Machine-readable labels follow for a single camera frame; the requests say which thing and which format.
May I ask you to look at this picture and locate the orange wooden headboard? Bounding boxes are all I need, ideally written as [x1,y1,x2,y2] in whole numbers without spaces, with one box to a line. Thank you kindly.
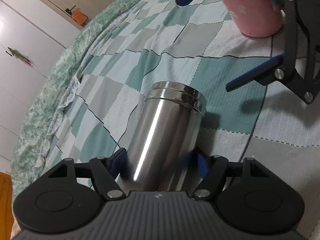
[0,172,14,240]

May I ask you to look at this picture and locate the checkered green bed blanket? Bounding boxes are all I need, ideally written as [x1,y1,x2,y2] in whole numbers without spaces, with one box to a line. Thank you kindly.
[37,0,320,181]

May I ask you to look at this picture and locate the plain stainless steel cup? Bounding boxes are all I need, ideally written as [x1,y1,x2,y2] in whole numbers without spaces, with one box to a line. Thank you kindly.
[119,81,206,193]

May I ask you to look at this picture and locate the orange hanging door bag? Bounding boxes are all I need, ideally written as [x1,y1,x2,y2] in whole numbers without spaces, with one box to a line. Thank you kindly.
[71,10,88,27]

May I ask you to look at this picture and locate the green floral quilt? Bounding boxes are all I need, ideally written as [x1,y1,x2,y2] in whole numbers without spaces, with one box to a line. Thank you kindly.
[11,0,142,198]

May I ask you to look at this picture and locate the hanging ornament on wardrobe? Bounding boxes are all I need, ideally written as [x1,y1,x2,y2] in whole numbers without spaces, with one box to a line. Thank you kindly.
[8,47,34,68]

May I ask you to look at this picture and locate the white built-in wardrobe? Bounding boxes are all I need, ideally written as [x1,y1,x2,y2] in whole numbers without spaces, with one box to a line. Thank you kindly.
[1,0,79,163]

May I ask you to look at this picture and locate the black door handle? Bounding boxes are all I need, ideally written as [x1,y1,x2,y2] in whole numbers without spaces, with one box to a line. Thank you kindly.
[65,5,76,15]

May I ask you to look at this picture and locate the pink steel cup with text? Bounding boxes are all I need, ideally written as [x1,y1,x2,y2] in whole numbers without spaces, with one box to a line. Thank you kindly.
[221,0,283,38]

